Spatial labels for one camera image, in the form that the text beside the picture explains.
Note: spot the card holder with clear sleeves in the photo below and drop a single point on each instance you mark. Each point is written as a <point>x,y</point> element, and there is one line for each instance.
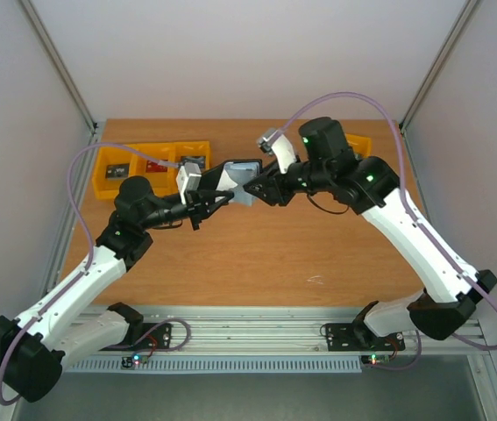
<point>235,175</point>

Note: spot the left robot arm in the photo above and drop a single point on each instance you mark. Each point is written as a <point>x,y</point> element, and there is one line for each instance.
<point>39,344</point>

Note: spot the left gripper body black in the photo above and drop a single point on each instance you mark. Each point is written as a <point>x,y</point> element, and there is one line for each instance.
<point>195,207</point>

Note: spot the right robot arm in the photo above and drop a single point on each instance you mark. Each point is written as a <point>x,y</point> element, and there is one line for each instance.
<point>368,186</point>

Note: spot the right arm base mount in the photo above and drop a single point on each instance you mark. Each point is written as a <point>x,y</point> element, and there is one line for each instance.
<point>356,336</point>

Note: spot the red credit card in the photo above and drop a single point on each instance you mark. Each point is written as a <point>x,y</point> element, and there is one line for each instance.
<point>154,167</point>

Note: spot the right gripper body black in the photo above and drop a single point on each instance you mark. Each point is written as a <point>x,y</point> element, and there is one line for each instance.
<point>280,189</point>

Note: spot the yellow bin middle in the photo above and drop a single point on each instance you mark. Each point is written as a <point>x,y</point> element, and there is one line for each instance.
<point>161,178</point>

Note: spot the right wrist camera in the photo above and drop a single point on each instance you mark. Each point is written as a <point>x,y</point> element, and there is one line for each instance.
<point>275,143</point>

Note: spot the aluminium frame post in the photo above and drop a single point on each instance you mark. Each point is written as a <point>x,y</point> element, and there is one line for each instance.
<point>451,39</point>
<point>46,41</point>

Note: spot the right circuit board with LED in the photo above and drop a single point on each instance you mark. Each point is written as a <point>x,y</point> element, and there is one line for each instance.
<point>375,359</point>

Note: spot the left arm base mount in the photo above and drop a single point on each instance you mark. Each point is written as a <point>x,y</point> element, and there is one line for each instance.
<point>151,335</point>

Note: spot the yellow bin far right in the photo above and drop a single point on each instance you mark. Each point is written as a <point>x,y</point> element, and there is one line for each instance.
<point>361,145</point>

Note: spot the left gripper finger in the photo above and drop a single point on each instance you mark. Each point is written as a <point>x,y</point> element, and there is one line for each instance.
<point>211,179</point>
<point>215,200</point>

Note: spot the slotted grey cable duct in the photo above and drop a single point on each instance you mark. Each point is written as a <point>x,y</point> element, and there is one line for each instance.
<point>216,365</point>

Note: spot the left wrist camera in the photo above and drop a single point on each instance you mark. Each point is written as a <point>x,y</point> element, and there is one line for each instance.
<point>187,179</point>

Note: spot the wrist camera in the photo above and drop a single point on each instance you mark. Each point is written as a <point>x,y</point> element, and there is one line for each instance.
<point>275,143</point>
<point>187,179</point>

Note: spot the aluminium rail frame front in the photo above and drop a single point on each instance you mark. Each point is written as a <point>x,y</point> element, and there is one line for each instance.
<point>293,331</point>

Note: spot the yellow bin right of trio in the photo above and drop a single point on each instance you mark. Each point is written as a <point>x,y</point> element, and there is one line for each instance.
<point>196,151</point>

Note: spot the circuit board with led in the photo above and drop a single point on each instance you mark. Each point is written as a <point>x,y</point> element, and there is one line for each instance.
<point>134,361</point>
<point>375,359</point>

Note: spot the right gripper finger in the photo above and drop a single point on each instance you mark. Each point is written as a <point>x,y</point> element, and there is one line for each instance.
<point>270,170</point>
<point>262,188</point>

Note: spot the blue credit card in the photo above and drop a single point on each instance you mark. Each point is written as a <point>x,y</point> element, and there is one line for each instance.
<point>200,161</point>

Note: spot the left aluminium frame post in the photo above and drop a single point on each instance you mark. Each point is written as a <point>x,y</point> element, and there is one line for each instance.
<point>46,41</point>

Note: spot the black credit card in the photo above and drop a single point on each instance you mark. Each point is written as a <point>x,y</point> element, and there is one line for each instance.
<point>117,171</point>

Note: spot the left circuit board with LED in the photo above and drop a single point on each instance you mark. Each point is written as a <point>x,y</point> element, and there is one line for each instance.
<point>134,361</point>

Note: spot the right aluminium frame post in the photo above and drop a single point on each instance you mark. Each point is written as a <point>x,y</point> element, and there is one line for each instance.
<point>451,39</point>

